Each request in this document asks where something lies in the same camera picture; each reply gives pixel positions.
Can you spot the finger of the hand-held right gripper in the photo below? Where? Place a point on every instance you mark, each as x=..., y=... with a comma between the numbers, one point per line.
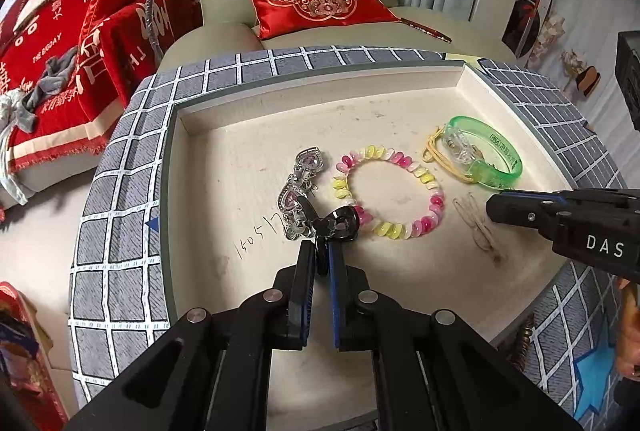
x=515, y=211

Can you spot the black box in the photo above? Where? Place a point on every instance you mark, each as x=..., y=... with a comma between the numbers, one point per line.
x=630, y=81

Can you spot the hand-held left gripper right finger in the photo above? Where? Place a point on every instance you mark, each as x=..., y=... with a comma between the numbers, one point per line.
x=334, y=271

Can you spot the person's right hand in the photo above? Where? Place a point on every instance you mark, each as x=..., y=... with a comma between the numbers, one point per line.
x=630, y=336

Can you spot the black hair claw clip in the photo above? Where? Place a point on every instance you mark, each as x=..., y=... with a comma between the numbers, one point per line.
x=345, y=223

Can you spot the red slim stick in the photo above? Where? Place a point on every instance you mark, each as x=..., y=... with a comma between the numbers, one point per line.
x=425, y=29

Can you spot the pale flower bouquet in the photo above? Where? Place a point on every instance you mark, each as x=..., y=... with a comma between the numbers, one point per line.
x=547, y=38

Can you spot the red printed blanket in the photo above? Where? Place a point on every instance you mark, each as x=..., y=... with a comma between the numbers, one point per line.
x=60, y=26

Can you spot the red fringed pillow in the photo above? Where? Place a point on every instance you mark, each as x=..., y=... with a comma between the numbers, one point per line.
x=110, y=6

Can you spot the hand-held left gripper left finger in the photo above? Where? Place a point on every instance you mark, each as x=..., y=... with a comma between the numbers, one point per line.
x=311, y=261

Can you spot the grey garment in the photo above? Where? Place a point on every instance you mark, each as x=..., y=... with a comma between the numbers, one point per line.
x=50, y=81

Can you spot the white sofa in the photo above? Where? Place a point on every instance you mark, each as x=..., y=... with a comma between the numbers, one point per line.
x=55, y=171

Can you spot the grey box tray white inside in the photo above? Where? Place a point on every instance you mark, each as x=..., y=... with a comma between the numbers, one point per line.
x=240, y=171

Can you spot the grey checked tablecloth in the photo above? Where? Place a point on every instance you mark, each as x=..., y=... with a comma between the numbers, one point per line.
x=115, y=251

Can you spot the yellow rubber band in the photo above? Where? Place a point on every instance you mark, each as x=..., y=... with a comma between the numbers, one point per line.
x=426, y=150

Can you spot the pile of light clothes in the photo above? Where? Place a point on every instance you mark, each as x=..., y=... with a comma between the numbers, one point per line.
x=10, y=136

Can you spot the white front-loading washing machine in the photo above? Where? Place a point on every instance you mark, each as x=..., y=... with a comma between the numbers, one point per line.
x=525, y=16

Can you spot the thin metal hairpin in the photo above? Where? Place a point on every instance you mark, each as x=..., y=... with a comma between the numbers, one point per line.
x=472, y=223

